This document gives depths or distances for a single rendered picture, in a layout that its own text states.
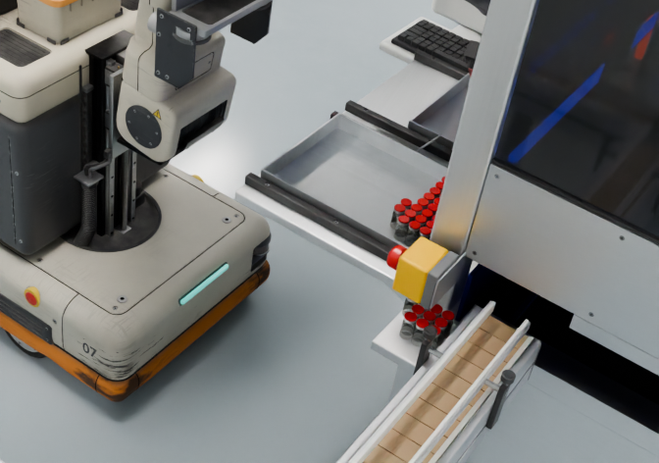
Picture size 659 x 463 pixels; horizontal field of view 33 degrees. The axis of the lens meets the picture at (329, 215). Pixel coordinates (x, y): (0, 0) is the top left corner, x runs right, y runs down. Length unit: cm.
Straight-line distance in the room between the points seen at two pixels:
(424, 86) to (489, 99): 81
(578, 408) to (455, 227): 36
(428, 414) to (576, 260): 32
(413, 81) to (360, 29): 196
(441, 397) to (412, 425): 8
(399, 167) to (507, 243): 49
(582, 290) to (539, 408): 27
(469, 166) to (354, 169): 49
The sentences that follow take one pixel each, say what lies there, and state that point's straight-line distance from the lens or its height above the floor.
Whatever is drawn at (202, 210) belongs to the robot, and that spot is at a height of 28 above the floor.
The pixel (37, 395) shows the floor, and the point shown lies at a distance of 284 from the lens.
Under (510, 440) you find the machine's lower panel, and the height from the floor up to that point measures 69.
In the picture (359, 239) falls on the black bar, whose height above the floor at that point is 90.
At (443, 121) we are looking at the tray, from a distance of 232.
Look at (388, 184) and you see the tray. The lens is 211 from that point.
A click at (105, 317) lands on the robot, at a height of 28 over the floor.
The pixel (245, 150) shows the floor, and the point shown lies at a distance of 362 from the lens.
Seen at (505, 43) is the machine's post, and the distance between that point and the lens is 157.
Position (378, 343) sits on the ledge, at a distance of 179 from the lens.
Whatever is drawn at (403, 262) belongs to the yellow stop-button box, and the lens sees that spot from 172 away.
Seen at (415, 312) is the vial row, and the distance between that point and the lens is 179.
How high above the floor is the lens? 215
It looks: 39 degrees down
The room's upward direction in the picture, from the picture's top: 10 degrees clockwise
